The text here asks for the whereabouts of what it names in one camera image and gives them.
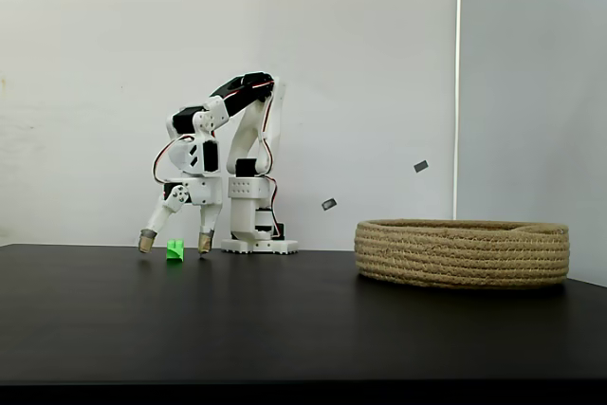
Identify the white vertical wall trim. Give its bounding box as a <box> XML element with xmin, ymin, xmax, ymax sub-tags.
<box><xmin>452</xmin><ymin>0</ymin><xmax>464</xmax><ymax>221</ymax></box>

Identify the green lego block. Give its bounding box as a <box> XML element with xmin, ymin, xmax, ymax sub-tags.
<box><xmin>165</xmin><ymin>238</ymin><xmax>186</xmax><ymax>264</ymax></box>

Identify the red servo cable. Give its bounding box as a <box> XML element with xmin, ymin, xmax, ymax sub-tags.
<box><xmin>151</xmin><ymin>135</ymin><xmax>195</xmax><ymax>187</ymax></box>

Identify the woven rope basket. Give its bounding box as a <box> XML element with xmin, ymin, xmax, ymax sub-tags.
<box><xmin>354</xmin><ymin>218</ymin><xmax>571</xmax><ymax>290</ymax></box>

